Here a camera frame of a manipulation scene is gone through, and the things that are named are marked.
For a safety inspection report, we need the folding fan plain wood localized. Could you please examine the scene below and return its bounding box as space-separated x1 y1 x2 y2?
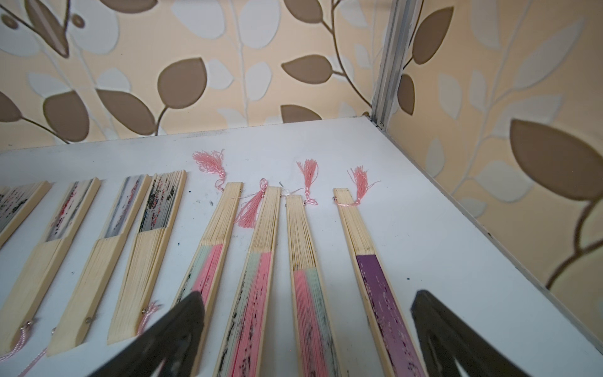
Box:
1 178 101 355

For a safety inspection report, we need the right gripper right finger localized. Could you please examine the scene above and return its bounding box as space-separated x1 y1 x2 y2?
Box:
411 290 528 376

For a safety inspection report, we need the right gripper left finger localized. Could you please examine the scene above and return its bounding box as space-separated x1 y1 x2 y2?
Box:
91 292 205 376

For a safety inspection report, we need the folding fan pink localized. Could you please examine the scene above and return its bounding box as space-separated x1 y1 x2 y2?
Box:
171 149 245 377
285 159 344 376

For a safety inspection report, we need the folding fan black print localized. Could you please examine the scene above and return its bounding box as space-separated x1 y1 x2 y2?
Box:
1 181 52 247

